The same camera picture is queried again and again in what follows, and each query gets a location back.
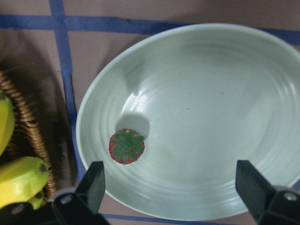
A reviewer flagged woven wicker basket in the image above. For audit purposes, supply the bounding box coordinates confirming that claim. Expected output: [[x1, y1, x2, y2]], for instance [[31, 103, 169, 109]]
[[0, 71, 57, 206]]

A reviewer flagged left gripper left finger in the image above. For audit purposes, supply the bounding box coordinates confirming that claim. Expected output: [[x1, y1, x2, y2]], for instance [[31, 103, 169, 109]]
[[51, 161, 109, 225]]

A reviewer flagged yellow banana bunch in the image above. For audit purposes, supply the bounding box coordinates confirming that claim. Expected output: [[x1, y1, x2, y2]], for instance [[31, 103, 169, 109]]
[[0, 91, 49, 210]]

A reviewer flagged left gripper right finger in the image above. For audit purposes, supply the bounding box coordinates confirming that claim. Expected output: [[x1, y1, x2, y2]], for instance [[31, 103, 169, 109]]
[[235, 160, 300, 225]]

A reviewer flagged pale green plate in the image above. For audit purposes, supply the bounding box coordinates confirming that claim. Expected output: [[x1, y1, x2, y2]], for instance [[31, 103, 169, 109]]
[[76, 24, 300, 221]]

